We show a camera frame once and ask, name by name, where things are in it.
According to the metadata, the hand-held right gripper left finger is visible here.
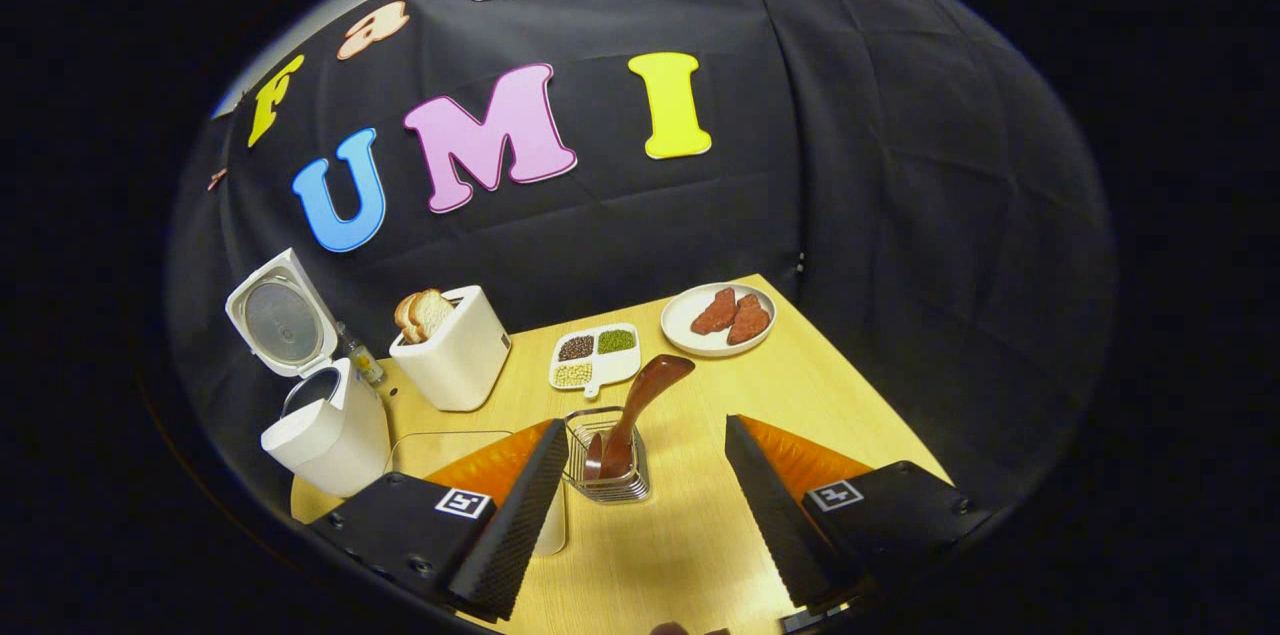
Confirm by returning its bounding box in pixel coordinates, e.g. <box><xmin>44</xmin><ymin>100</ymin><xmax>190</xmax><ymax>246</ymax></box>
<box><xmin>310</xmin><ymin>418</ymin><xmax>571</xmax><ymax>621</ymax></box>

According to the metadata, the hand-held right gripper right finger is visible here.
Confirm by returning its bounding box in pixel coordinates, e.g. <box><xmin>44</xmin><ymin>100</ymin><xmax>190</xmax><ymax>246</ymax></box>
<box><xmin>724</xmin><ymin>415</ymin><xmax>991</xmax><ymax>611</ymax></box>

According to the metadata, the metal wire chopstick holder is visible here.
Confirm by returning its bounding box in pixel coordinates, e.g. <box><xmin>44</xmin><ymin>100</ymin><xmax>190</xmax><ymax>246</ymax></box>
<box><xmin>562</xmin><ymin>406</ymin><xmax>651</xmax><ymax>504</ymax></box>

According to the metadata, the brown wooden spoon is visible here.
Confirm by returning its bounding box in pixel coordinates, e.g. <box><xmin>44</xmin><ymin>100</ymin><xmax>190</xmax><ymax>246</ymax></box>
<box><xmin>585</xmin><ymin>354</ymin><xmax>696</xmax><ymax>481</ymax></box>

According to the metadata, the white rice cooker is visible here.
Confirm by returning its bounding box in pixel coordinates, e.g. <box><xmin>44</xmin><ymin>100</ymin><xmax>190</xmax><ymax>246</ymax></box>
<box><xmin>225</xmin><ymin>248</ymin><xmax>393</xmax><ymax>499</ymax></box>

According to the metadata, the clear glass container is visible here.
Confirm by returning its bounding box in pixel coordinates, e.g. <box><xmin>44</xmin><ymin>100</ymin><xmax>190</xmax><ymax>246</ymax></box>
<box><xmin>385</xmin><ymin>430</ymin><xmax>569</xmax><ymax>556</ymax></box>

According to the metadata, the white divided grain dish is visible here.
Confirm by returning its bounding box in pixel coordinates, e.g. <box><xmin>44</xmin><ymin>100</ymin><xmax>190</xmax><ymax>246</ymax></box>
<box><xmin>548</xmin><ymin>323</ymin><xmax>642</xmax><ymax>400</ymax></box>

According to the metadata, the white toaster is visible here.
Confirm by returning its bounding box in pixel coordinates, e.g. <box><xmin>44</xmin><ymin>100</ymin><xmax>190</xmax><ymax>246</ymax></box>
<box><xmin>388</xmin><ymin>285</ymin><xmax>513</xmax><ymax>413</ymax></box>

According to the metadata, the white round plate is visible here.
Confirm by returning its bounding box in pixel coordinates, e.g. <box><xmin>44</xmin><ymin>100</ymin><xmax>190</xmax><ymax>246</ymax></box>
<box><xmin>660</xmin><ymin>282</ymin><xmax>778</xmax><ymax>358</ymax></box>

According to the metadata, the red meat slice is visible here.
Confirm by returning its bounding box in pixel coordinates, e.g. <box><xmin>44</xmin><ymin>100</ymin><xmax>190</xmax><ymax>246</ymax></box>
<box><xmin>726</xmin><ymin>293</ymin><xmax>773</xmax><ymax>346</ymax></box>
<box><xmin>690</xmin><ymin>287</ymin><xmax>739</xmax><ymax>336</ymax></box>

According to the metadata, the small glass bottle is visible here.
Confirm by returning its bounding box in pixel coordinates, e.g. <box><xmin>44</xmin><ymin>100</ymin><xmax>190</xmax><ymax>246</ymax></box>
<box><xmin>335</xmin><ymin>320</ymin><xmax>386</xmax><ymax>388</ymax></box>

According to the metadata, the black backdrop cloth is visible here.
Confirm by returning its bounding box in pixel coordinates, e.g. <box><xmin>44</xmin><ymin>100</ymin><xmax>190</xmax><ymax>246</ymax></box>
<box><xmin>165</xmin><ymin>0</ymin><xmax>1119</xmax><ymax>516</ymax></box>

